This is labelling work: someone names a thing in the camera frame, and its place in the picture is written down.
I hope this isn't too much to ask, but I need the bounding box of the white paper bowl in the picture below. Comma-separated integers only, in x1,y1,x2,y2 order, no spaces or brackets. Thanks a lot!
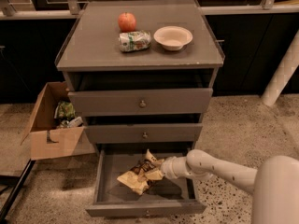
153,26,193,51

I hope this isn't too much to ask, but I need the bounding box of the open cardboard box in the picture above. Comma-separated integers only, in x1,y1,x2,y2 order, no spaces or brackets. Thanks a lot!
21,82,95,161

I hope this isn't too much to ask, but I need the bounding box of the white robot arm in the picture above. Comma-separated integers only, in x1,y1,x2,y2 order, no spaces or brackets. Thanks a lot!
145,149,299,224

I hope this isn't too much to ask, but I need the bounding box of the white pillar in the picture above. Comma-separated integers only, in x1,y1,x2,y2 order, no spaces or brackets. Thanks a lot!
261,31,299,106

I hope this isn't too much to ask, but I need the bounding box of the red apple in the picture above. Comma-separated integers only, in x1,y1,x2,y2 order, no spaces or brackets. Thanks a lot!
118,12,136,33

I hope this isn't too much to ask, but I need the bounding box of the white packet in box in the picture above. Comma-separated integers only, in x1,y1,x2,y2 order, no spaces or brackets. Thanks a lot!
59,117,83,128

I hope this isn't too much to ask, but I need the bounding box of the grey bottom drawer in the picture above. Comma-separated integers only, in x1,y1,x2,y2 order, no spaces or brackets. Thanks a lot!
86,143,206,217

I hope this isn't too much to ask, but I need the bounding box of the grey drawer cabinet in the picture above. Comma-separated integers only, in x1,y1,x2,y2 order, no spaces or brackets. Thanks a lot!
54,0,226,151

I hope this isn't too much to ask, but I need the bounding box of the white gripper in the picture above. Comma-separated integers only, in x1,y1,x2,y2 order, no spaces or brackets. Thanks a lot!
145,156,192,181

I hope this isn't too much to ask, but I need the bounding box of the grey drawer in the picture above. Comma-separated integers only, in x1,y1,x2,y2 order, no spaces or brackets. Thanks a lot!
68,88,212,117
86,143,206,217
85,123,202,144

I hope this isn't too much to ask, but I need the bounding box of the brown chip bag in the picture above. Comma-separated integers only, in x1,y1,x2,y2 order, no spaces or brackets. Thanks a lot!
117,150,161,195

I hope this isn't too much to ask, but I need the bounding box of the black metal frame leg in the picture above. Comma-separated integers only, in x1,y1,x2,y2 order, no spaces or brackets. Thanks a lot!
0,160,35,224

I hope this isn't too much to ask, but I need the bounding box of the grey middle drawer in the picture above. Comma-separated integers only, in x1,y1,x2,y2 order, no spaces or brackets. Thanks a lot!
85,123,202,144

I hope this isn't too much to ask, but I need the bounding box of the green snack bag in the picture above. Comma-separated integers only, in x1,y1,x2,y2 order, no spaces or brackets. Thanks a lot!
54,101,76,120

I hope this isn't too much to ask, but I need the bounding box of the grey top drawer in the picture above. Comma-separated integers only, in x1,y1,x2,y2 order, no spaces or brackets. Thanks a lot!
68,88,212,117

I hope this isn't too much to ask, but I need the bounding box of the grey metal railing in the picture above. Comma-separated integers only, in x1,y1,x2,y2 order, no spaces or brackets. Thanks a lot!
0,0,299,21

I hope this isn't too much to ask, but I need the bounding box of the crushed green white can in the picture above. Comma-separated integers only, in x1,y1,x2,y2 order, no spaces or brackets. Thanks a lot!
119,31,151,52

